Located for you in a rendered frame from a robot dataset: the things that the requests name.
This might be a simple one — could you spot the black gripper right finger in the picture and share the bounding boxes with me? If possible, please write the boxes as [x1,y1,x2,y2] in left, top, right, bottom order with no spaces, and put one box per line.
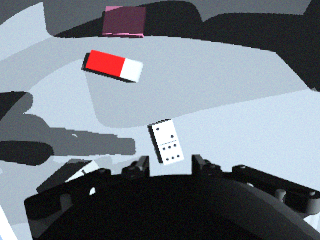
[191,154,320,229]

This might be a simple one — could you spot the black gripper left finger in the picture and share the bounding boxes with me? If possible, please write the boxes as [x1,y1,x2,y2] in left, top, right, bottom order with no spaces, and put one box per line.
[24,156,150,240]

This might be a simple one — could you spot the white domino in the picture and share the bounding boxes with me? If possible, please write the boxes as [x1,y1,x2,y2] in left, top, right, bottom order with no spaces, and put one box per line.
[152,119,184,165]

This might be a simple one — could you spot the red and white eraser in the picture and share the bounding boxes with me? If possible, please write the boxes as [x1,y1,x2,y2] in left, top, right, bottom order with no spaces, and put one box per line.
[86,50,143,83]

